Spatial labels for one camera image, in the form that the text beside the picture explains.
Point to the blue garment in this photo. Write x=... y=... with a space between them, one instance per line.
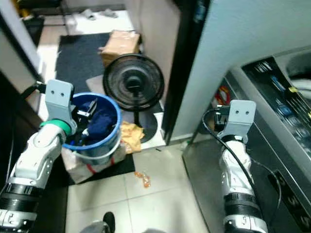
x=102 y=124

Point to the blue plastic bucket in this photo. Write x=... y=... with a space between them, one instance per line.
x=95 y=150

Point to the crumpled brown paper bag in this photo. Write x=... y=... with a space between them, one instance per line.
x=132 y=136

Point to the dark floor mat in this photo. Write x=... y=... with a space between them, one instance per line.
x=77 y=58

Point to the black standing fan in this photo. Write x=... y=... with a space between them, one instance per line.
x=133 y=82

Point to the white red plastic bag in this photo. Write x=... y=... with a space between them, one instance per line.
x=92 y=167

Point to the brown cardboard box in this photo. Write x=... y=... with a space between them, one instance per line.
x=120 y=44

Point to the grey refrigerator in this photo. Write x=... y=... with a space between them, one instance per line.
x=238 y=34

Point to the orange plastic wrapper scrap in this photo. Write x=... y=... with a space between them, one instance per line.
x=143 y=178

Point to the grey slipper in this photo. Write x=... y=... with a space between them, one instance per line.
x=88 y=14
x=109 y=13

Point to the white-edged dark door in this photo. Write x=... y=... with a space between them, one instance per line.
x=19 y=39

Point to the black robot foot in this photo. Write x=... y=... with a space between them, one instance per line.
x=104 y=224

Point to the black chair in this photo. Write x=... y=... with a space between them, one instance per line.
x=39 y=4

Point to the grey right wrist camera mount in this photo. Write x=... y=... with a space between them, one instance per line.
x=243 y=114

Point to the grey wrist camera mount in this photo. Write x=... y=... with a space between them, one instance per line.
x=59 y=99
x=243 y=114

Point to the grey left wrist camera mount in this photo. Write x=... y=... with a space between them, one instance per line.
x=59 y=99

